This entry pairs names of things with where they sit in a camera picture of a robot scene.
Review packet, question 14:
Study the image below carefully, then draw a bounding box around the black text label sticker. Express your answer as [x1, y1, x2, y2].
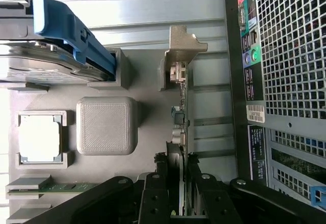
[247, 124, 268, 187]

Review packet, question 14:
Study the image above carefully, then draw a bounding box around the grey printed parts rack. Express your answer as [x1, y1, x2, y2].
[5, 47, 195, 224]

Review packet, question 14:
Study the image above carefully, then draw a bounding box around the grey square printed block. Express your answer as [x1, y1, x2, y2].
[75, 96, 140, 156]

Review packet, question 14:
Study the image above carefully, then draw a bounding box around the green RAM stick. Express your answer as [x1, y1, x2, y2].
[7, 182, 104, 194]

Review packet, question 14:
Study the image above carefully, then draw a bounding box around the white barcode sticker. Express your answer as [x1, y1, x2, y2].
[246, 103, 267, 123]

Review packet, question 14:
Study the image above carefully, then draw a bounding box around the blue plastic case latch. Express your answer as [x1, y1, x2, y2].
[310, 185, 326, 207]

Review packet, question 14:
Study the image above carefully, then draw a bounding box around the CPU chip silver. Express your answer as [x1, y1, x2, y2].
[18, 114, 63, 163]

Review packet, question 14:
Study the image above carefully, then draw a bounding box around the coloured port panel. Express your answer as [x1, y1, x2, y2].
[236, 0, 264, 102]

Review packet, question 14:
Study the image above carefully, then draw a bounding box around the black perforated PC case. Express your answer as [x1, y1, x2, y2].
[222, 0, 326, 224]

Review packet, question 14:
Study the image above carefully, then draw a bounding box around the hard disk with blue carrier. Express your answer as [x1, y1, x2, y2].
[0, 0, 116, 85]

